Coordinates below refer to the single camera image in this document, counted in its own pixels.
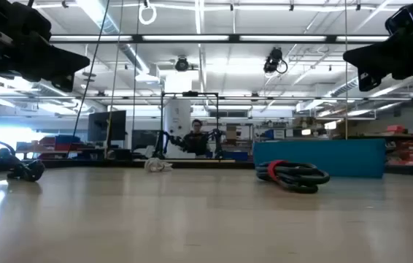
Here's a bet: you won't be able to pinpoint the red and blue storage bins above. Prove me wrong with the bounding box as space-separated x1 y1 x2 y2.
37 134 84 160

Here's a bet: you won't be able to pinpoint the black table edge rail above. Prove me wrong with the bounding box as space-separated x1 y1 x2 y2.
0 158 413 177

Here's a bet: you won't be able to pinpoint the yellow vertical pole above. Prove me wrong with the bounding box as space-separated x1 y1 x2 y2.
343 0 350 140

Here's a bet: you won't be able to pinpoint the white cable loop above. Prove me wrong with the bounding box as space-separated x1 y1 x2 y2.
138 0 158 26

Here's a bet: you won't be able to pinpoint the blue plastic bin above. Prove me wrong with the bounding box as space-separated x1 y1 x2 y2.
252 138 387 179

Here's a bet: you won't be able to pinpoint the white USB-C cable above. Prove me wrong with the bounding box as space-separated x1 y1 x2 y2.
144 157 174 174

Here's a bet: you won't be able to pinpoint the black computer monitor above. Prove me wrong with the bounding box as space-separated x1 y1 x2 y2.
87 110 128 142

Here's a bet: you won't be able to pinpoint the black cable with red strap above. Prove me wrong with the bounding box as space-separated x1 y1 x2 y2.
255 159 331 195

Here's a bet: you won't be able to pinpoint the black metal frame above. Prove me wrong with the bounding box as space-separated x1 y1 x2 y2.
160 91 220 159

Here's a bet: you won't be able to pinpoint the round black ceiling camera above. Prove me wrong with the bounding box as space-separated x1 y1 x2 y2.
174 56 190 73

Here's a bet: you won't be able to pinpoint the person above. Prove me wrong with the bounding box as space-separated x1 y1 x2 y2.
181 118 212 157

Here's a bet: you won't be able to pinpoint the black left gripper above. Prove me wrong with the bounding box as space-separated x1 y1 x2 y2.
0 0 91 94

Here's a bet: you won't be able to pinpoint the overhead light bar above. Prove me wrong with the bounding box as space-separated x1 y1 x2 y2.
48 34 390 44

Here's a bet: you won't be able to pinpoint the silver ceiling air duct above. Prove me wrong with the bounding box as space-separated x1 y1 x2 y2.
76 0 151 75

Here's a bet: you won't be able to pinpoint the black hanging cable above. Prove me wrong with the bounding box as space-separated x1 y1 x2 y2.
66 0 112 159

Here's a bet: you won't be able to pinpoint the white cylindrical column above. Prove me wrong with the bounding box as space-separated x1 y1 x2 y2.
163 99 193 159

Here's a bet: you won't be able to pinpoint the black USB-C cable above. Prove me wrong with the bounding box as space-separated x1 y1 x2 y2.
6 159 47 183

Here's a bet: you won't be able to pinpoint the black ceiling camera with cable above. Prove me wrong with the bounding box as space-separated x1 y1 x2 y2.
263 46 289 75

